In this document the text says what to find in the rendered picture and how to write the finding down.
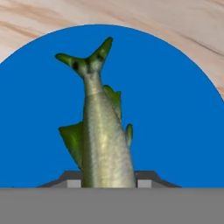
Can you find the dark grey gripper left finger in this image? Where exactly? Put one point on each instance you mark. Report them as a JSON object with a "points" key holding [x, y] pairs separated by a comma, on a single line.
{"points": [[70, 178]]}

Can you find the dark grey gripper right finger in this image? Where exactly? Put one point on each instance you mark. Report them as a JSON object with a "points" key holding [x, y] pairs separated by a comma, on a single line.
{"points": [[148, 178]]}

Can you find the green silver fish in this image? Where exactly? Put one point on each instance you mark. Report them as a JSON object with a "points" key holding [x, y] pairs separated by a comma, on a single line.
{"points": [[102, 137]]}

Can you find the blue round plate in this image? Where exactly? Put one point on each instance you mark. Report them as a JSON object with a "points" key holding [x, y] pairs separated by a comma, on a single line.
{"points": [[175, 122]]}

